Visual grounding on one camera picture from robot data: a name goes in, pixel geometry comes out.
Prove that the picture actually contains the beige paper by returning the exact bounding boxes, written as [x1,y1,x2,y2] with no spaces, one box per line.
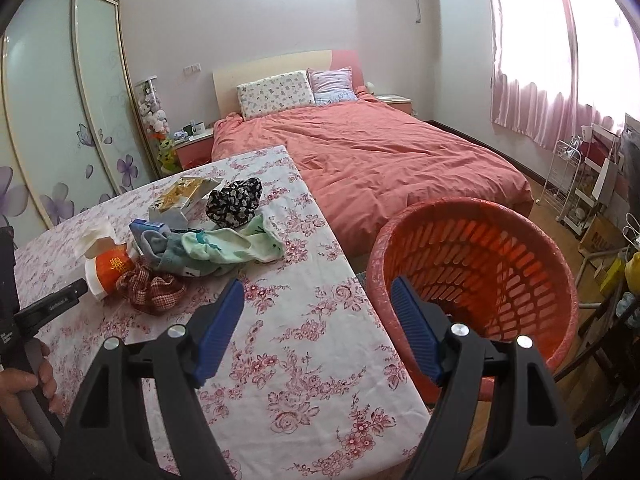
[75,219,117,259]

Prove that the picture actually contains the black white floral scrunchie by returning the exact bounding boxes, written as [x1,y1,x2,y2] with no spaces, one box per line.
[205,177,262,229]

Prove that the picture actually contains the yellow gold snack box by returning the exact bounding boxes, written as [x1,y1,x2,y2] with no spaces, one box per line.
[148,177,222,230]

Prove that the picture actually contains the person's left hand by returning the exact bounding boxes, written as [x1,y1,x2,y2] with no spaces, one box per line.
[0,344,61,440]

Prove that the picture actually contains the red plaid scrunchie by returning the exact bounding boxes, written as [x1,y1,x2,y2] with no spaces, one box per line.
[116,266,186,315]

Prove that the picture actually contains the mint green cloth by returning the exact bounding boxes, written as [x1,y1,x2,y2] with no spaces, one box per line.
[181,214,284,276]

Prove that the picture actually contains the grey blue cloth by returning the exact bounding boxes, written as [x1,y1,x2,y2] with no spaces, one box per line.
[142,234,202,278]

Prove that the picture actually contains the red plastic laundry basket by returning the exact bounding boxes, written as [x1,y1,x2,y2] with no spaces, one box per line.
[366,197,578,404]

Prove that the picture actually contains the floral pink white tablecloth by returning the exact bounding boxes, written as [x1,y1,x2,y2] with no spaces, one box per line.
[13,144,433,480]

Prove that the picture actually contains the green yellow plush toy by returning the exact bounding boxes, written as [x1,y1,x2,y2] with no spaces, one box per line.
[157,138,182,174]

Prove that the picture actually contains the coral pink bed duvet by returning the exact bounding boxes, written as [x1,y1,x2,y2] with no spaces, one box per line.
[212,92,534,258]

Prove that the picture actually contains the pink left nightstand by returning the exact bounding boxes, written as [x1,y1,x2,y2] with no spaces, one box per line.
[176,128,214,170]

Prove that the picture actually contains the pink nightstand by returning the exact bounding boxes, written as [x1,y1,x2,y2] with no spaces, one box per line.
[176,128,214,170]
[376,94,413,115]

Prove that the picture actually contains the flower printed sliding wardrobe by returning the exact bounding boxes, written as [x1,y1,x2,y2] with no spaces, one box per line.
[1,0,157,246]

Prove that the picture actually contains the clear tube of plush toys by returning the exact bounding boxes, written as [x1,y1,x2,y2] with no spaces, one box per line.
[134,76,169,142]

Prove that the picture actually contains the beige pink headboard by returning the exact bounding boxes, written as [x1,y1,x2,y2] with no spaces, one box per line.
[211,49,366,120]

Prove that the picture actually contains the pink right nightstand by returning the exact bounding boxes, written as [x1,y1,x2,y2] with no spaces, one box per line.
[376,94,413,115]

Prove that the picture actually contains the white paper shopping bag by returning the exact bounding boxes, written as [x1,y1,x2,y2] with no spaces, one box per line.
[622,212,640,252]

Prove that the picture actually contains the floral white pillow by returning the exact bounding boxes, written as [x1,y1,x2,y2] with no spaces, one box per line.
[236,70,314,119]

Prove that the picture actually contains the striped pink pillow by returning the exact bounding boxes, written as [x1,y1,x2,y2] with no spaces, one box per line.
[307,66,357,106]

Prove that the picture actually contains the pink window curtain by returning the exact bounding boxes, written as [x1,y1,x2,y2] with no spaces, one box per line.
[490,0,639,148]

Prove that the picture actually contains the white wire rack shelf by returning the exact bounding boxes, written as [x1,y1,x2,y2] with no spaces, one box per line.
[537,140,582,223]

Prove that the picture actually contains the white wall socket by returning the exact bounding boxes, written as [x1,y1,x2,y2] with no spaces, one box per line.
[183,63,202,76]

